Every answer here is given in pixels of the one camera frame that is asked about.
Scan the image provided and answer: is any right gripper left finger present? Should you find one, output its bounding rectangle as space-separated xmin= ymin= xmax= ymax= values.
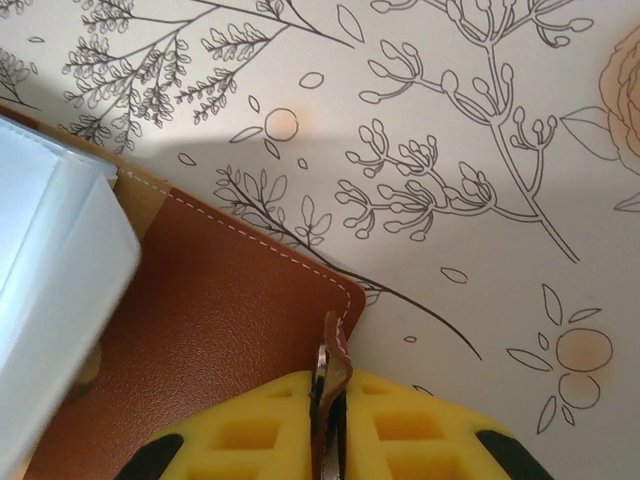
xmin=117 ymin=369 xmax=317 ymax=480

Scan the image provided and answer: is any brown leather card holder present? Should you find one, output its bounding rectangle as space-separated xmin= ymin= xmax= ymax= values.
xmin=0 ymin=102 xmax=367 ymax=480

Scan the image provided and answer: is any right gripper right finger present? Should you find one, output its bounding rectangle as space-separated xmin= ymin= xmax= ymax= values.
xmin=343 ymin=368 xmax=547 ymax=480

